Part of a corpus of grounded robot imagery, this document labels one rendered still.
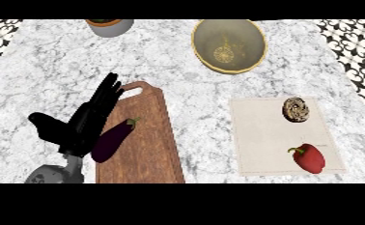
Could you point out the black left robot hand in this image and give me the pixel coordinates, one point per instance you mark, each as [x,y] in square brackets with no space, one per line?
[88,119]

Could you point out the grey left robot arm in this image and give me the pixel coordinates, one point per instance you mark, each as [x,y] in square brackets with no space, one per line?
[57,174]

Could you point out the olive bowl with yellow rim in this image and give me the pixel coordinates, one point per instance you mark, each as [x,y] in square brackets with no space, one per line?
[230,46]

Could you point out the beige placemat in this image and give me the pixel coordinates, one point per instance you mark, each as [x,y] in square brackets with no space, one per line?
[280,138]

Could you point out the red bell pepper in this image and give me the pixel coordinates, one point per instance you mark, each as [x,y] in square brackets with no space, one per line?
[309,158]

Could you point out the dark purple eggplant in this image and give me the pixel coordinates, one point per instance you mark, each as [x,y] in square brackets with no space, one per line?
[111,139]

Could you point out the brown wooden cutting board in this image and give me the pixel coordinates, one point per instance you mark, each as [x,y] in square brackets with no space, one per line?
[142,142]

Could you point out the grey pot with orange rim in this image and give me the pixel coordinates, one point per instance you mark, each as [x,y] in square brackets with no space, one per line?
[110,27]

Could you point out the brown speckled round bread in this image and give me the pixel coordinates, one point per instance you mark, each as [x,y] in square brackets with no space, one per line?
[296,109]

